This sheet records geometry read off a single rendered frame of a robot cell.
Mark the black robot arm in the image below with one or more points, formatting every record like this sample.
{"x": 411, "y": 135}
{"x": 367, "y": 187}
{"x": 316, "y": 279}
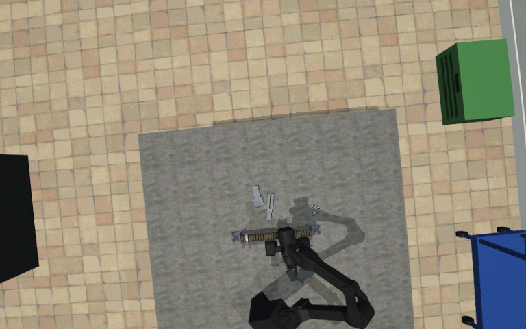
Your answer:
{"x": 356, "y": 314}

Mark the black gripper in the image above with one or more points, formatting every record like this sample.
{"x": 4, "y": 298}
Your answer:
{"x": 271, "y": 246}

